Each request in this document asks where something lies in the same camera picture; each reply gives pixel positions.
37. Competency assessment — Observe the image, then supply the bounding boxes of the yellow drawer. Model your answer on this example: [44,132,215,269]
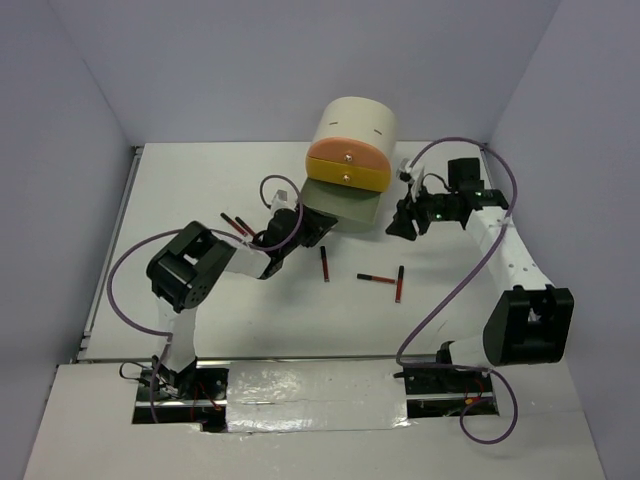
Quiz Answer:
[305,157,391,193]

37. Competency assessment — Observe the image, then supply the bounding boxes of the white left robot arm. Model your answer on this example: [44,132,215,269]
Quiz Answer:
[146,207,338,399]

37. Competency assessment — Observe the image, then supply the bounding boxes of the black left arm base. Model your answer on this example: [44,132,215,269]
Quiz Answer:
[118,361,229,433]

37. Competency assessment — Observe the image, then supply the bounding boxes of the silver foil covered panel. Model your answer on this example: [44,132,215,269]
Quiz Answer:
[226,360,409,433]

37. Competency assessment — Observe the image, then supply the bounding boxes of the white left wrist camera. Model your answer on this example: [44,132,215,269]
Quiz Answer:
[270,190,295,214]

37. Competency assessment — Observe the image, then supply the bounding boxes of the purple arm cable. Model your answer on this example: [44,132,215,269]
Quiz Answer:
[395,137,519,445]
[108,174,305,424]

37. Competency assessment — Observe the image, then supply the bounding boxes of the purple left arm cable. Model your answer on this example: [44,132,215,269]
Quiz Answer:
[108,174,305,424]

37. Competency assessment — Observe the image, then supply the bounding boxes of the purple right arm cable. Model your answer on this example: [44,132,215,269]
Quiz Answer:
[395,137,519,445]

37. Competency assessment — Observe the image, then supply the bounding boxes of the red lip gloss horizontal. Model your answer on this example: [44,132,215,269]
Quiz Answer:
[356,273,396,285]

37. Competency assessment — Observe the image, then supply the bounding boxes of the orange top drawer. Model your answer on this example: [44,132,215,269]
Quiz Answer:
[306,137,390,173]

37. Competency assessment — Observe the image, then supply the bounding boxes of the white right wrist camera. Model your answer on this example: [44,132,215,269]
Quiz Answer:
[396,158,425,202]

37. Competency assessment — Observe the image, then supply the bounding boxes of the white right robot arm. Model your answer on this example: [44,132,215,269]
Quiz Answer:
[386,158,574,391]

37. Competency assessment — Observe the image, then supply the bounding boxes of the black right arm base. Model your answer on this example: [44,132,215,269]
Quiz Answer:
[393,341,493,401]

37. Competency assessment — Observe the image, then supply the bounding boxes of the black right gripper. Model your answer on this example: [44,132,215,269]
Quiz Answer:
[385,182,458,241]

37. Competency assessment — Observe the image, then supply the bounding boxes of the cream round drawer cabinet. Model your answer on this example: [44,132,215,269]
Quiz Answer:
[311,96,397,157]

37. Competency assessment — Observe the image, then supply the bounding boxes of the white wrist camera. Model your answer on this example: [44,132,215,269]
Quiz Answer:
[396,158,425,202]
[270,190,295,214]

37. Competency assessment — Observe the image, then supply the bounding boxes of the red lip gloss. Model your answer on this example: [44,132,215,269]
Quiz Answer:
[320,245,330,283]
[395,265,405,304]
[235,216,256,237]
[220,212,247,237]

